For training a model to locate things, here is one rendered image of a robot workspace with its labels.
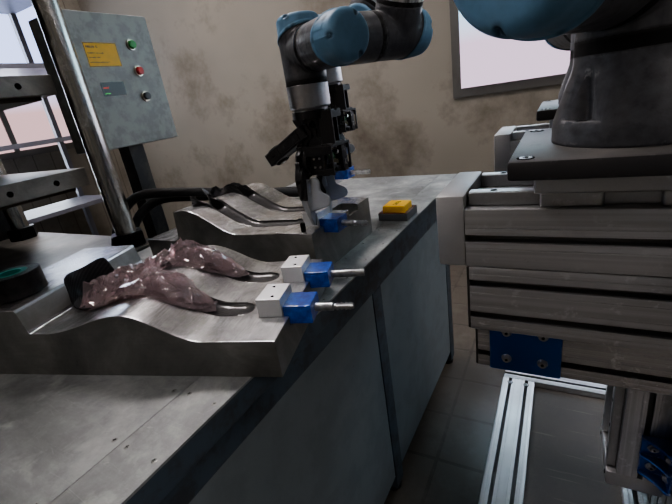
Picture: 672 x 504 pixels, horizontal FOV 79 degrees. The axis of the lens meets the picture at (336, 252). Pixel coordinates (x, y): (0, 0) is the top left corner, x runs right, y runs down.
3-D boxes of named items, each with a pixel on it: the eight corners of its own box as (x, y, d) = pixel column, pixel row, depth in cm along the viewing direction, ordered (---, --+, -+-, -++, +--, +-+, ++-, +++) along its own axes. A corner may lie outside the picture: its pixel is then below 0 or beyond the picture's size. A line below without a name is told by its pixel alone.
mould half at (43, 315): (327, 285, 76) (317, 229, 72) (283, 377, 52) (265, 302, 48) (103, 295, 87) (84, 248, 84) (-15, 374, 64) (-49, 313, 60)
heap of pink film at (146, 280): (255, 267, 73) (245, 226, 70) (207, 320, 57) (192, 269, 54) (133, 275, 79) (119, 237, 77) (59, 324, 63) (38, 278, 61)
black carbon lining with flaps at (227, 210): (335, 212, 96) (329, 172, 93) (298, 236, 83) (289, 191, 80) (227, 212, 113) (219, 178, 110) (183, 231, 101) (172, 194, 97)
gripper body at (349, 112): (345, 135, 101) (338, 83, 96) (316, 138, 105) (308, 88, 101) (359, 130, 107) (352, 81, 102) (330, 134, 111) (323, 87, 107)
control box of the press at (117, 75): (248, 371, 189) (150, 14, 137) (200, 416, 165) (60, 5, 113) (214, 362, 200) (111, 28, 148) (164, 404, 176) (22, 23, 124)
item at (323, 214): (374, 231, 81) (371, 205, 79) (364, 240, 77) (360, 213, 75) (318, 230, 87) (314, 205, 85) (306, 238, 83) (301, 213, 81)
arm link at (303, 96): (277, 89, 72) (302, 86, 78) (282, 116, 73) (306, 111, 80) (313, 82, 68) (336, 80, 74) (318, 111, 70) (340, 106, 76)
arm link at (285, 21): (286, 9, 63) (266, 21, 70) (298, 84, 67) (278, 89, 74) (329, 7, 67) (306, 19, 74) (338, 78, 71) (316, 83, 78)
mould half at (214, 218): (372, 231, 100) (366, 177, 96) (319, 277, 80) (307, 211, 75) (224, 227, 125) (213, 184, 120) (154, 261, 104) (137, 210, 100)
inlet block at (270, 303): (359, 313, 59) (354, 279, 57) (353, 332, 54) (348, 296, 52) (274, 315, 62) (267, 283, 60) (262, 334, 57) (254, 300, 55)
